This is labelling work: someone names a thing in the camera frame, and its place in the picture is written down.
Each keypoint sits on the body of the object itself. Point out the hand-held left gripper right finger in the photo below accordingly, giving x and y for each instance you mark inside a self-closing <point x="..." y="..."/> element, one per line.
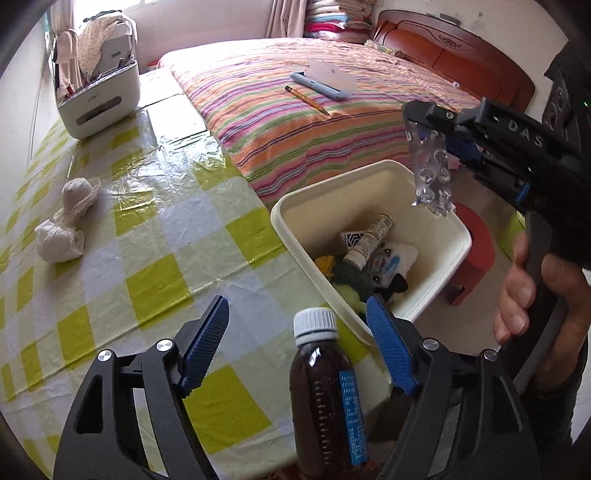
<point x="392" y="350"/>

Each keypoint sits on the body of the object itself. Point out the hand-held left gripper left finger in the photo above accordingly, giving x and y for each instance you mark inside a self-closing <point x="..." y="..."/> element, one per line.
<point x="207" y="344"/>

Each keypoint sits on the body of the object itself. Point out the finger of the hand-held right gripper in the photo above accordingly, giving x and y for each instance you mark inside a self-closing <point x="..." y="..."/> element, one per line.
<point x="466" y="147"/>
<point x="438" y="117"/>

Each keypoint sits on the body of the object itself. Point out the silver blister pack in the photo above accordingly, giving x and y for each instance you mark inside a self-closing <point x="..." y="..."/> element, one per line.
<point x="431" y="170"/>

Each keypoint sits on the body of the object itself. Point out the green plush toy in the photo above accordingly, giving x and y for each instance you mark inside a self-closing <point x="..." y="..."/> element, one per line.
<point x="351" y="279"/>

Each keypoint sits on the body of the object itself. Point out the brown bottle white cap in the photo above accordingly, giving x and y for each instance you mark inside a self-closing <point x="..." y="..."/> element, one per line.
<point x="318" y="401"/>

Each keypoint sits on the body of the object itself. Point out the colourful white plush toy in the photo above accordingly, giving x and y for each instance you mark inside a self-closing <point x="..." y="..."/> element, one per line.
<point x="397" y="258"/>

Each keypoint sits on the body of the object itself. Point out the yellow wrapper scrap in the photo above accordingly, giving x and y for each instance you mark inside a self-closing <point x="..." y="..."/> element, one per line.
<point x="325" y="264"/>

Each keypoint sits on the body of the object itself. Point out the white labelled bottle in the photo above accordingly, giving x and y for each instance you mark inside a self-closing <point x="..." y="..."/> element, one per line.
<point x="369" y="240"/>

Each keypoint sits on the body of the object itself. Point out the small white printed box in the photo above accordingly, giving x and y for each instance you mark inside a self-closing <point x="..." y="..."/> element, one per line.
<point x="350" y="239"/>

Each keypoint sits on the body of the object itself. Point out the white plastic bin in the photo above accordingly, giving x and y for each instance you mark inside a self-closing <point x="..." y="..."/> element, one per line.
<point x="332" y="203"/>

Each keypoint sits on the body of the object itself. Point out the person's right forearm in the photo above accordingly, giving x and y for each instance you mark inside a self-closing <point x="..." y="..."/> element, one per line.
<point x="554" y="424"/>

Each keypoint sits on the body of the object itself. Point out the person's right hand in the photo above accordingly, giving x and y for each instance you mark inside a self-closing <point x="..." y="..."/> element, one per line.
<point x="512" y="300"/>

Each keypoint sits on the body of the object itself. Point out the wooden headboard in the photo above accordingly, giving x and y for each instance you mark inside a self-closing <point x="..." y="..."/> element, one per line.
<point x="461" y="60"/>

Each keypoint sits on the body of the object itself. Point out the green plastic object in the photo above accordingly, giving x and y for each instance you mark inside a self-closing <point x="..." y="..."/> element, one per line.
<point x="512" y="235"/>

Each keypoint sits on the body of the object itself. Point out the red plastic stool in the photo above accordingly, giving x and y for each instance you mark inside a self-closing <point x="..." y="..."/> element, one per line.
<point x="475" y="240"/>

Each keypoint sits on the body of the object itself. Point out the floral pillow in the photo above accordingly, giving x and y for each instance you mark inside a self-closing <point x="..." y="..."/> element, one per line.
<point x="378" y="46"/>

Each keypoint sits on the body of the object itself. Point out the blue notebook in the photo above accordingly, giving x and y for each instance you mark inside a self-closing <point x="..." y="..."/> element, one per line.
<point x="318" y="86"/>

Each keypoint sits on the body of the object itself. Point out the yellow pencil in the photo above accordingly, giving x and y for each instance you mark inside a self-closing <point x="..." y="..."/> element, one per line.
<point x="307" y="100"/>

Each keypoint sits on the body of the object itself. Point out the stack of folded quilts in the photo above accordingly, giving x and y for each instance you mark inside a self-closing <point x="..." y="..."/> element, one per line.
<point x="337" y="21"/>

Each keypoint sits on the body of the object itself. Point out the bed with striped sheet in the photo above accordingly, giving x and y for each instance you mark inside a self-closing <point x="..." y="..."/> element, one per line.
<point x="258" y="106"/>

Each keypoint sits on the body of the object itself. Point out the white crumpled cloth ball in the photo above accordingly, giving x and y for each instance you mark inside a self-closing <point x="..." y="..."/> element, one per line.
<point x="60" y="240"/>

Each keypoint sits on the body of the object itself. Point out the pink curtain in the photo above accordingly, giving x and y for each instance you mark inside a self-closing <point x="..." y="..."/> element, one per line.
<point x="60" y="16"/>
<point x="286" y="18"/>

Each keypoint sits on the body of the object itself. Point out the white lace cloth bundle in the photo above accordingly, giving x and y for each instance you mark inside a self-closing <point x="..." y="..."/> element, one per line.
<point x="81" y="196"/>

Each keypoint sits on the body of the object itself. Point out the white desk organizer box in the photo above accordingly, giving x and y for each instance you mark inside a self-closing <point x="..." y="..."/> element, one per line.
<point x="101" y="101"/>

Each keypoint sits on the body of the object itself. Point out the white washing machine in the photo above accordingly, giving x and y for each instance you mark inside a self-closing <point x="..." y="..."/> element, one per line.
<point x="117" y="41"/>

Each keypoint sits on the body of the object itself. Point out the pale hanging garments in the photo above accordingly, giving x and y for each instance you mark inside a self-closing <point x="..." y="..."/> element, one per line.
<point x="64" y="60"/>

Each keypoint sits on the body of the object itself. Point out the spotted white cloth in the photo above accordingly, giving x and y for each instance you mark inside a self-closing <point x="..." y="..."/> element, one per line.
<point x="94" y="41"/>

